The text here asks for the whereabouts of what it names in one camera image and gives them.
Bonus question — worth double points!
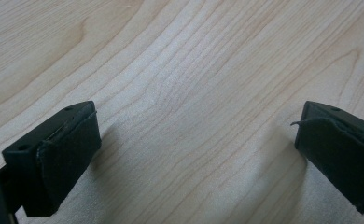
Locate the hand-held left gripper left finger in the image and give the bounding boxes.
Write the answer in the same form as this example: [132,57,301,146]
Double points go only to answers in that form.
[1,100,103,218]

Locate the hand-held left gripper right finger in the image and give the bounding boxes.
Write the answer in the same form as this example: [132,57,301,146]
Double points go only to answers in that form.
[290,100,364,218]

